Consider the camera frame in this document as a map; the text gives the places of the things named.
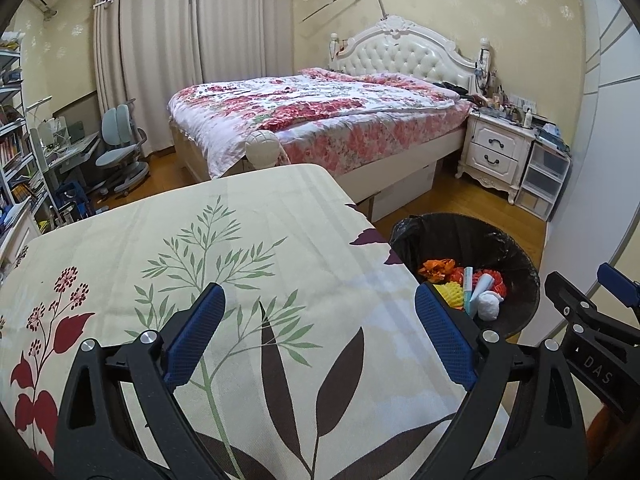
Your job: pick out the teal tube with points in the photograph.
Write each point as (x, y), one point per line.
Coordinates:
(468, 290)

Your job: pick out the orange cloth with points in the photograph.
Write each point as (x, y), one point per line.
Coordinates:
(607, 422)

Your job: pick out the orange foam fruit net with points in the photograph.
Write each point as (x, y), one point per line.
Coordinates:
(497, 282)
(456, 276)

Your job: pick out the trash bin with black bag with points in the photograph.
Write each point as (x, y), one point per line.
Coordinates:
(450, 237)

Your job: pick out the white bookshelf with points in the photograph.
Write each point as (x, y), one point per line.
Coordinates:
(15, 150)

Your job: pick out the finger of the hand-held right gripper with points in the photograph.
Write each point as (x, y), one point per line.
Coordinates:
(570, 297)
(620, 285)

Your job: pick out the clear plastic drawer unit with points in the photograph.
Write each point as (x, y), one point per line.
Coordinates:
(542, 180)

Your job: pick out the dark clothes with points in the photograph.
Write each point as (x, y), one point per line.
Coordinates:
(450, 87)

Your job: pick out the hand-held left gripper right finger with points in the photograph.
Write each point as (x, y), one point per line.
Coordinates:
(445, 340)

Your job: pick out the white tissue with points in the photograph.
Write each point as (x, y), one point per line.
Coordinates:
(488, 306)

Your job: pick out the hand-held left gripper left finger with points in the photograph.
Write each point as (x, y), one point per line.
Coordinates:
(192, 340)

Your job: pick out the white bed with tufted headboard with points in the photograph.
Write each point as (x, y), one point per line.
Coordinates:
(400, 52)

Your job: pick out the cluster of small bottles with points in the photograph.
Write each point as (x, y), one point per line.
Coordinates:
(500, 105)

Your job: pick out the white nightstand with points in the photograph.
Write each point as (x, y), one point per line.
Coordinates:
(492, 152)

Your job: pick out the thin metal pole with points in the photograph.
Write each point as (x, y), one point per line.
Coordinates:
(380, 2)

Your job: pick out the beige curtain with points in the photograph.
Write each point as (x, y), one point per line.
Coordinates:
(240, 25)
(150, 50)

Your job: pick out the orange plastic bag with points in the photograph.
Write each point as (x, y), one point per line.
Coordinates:
(437, 267)

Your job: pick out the yellow foam fruit net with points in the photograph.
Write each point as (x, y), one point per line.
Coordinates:
(450, 294)

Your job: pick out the grey-blue desk chair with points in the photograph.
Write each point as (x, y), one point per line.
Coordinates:
(117, 120)

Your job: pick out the white desk lamp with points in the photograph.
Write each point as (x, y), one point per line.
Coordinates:
(40, 102)

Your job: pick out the white sliding wardrobe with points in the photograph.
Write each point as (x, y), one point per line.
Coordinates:
(600, 160)

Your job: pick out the grey study desk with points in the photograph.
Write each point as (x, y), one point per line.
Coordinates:
(75, 147)

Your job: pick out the white squeeze tube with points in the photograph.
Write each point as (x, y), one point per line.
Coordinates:
(482, 285)

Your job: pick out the white storage box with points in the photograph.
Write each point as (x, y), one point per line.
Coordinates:
(405, 190)

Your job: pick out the red floral quilt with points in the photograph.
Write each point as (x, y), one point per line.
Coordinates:
(310, 110)

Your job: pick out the floral printed tablecloth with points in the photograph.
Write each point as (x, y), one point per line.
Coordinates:
(280, 210)

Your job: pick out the white wall socket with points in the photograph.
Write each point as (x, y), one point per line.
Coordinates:
(522, 101)

